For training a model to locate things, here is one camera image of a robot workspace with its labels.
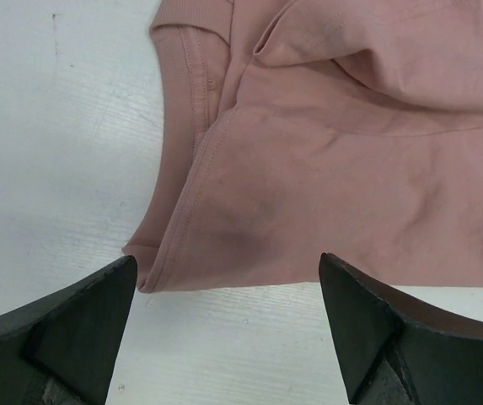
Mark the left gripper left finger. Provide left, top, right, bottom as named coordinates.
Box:
left=0, top=256, right=137, bottom=404

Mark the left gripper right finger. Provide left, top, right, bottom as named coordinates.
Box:
left=319, top=254, right=483, bottom=405

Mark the dusty pink printed t-shirt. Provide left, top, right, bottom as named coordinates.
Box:
left=124, top=1, right=483, bottom=293

